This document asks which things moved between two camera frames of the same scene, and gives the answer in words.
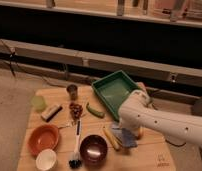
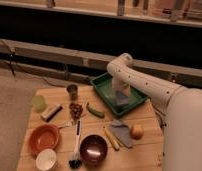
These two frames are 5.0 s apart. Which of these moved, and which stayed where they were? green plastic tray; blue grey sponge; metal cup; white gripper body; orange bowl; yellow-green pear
Moved: blue grey sponge; white gripper body
Stayed: yellow-green pear; green plastic tray; metal cup; orange bowl
